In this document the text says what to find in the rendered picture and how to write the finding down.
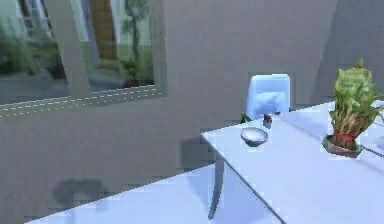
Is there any grey metal bowl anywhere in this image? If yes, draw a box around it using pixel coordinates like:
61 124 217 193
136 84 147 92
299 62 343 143
240 126 269 148

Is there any small red topped shaker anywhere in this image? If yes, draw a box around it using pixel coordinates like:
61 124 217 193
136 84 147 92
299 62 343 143
262 113 273 130

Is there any white chair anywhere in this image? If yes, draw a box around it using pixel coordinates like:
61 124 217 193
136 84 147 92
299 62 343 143
245 73 292 121

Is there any grey framed window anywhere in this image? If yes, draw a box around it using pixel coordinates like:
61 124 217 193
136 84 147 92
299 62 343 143
0 0 168 118

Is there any white dining table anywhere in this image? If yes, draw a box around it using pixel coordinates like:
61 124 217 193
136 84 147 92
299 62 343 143
200 100 384 224

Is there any green potted house plant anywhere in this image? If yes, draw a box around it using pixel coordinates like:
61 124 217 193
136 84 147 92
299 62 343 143
321 58 384 159

